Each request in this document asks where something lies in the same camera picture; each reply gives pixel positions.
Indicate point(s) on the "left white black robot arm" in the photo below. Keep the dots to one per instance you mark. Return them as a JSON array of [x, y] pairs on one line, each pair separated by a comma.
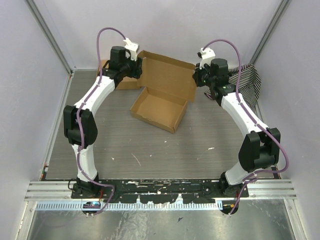
[[79, 125]]

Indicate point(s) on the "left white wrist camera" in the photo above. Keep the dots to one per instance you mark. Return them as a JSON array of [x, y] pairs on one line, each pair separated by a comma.
[[131, 49]]

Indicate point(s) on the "right aluminium corner post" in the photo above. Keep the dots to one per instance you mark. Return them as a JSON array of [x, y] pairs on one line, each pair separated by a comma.
[[273, 23]]

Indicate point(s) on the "brown cardboard box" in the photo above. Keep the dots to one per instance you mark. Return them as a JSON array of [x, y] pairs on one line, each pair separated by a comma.
[[168, 87], [126, 84]]

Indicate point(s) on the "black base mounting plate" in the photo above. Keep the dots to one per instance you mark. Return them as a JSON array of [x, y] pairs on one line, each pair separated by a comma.
[[156, 191]]

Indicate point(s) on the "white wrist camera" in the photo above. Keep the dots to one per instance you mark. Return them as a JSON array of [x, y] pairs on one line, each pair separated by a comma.
[[206, 55], [131, 49]]

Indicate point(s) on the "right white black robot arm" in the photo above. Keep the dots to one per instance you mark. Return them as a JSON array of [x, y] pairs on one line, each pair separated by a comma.
[[258, 150]]

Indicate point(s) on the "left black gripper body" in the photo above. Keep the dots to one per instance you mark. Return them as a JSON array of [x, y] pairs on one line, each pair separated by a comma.
[[129, 68]]

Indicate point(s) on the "aluminium corner post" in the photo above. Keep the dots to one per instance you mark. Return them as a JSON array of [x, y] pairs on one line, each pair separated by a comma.
[[47, 31], [273, 23]]

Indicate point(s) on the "folded brown cardboard box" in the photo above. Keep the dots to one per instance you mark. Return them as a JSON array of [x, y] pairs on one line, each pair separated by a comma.
[[126, 84]]

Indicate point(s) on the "aluminium front rail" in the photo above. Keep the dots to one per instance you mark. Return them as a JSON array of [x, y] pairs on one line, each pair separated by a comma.
[[260, 189]]

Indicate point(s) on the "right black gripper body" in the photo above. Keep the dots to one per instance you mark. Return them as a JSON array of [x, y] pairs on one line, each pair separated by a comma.
[[203, 77]]

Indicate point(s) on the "left aluminium corner post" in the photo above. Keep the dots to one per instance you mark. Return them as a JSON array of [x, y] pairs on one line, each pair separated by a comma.
[[47, 31]]

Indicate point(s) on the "striped black white cloth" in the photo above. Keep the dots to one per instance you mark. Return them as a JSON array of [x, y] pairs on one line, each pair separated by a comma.
[[249, 85]]

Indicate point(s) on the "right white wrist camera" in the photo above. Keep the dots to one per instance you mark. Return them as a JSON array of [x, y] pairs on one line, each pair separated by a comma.
[[206, 55]]

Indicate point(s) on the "white slotted cable duct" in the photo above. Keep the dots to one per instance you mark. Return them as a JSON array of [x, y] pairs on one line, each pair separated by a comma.
[[94, 206]]

